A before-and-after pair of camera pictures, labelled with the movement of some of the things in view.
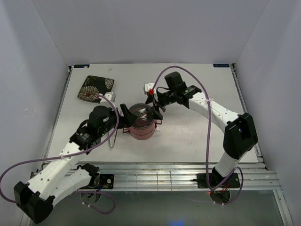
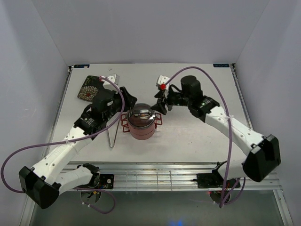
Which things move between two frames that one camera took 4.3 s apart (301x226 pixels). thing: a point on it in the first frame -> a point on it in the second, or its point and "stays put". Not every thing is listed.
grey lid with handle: x=141 y=110 stays put
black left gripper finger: x=129 y=117 -> x=130 y=100
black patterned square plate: x=93 y=86 stays put
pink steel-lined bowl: x=142 y=132 stays put
